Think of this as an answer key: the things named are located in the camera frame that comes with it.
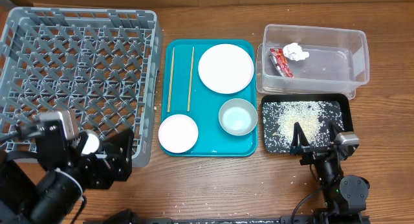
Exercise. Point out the small pink plate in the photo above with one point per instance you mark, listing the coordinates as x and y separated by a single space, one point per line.
178 133

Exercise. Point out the black plastic tray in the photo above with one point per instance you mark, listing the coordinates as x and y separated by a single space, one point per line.
340 98

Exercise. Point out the clear plastic bin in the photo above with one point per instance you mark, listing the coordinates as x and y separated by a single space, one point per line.
338 60

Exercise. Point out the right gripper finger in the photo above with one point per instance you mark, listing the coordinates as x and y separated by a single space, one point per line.
299 141
334 130

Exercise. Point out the grey plastic dish rack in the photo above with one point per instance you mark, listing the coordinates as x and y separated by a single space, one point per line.
100 63

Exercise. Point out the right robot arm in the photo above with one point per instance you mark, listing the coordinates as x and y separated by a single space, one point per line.
345 195

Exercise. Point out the red snack wrapper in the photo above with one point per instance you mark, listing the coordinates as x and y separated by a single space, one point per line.
278 59

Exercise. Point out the teal plastic tray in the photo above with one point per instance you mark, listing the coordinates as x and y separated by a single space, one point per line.
212 141

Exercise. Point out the large white plate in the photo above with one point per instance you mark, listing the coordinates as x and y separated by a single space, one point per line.
226 68

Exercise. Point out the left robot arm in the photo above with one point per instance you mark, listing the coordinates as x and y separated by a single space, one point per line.
69 173

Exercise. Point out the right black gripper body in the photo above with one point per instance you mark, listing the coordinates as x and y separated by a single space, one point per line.
314 156

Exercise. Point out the grey-green bowl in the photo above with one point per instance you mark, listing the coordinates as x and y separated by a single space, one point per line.
238 117

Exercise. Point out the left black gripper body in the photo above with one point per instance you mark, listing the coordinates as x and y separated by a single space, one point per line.
105 166

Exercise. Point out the crumpled white tissue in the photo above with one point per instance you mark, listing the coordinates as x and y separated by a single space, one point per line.
294 52

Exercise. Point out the pile of rice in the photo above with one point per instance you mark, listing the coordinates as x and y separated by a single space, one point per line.
313 116

